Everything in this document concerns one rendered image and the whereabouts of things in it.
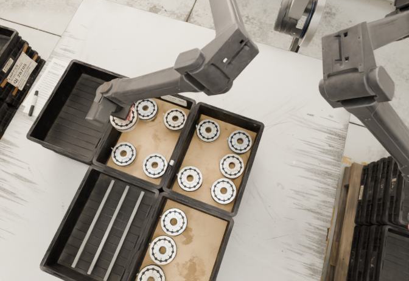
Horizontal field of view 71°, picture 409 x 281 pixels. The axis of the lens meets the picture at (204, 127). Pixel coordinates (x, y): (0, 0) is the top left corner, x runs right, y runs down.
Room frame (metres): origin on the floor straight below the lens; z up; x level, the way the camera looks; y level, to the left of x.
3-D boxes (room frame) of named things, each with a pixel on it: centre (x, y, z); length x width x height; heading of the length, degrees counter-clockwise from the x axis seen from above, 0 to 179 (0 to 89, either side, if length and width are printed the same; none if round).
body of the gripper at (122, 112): (0.39, 0.31, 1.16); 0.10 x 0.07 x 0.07; 70
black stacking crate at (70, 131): (0.47, 0.52, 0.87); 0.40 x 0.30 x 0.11; 160
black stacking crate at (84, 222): (-0.01, 0.37, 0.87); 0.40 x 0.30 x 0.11; 160
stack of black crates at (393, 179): (0.17, -1.14, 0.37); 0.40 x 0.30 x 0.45; 162
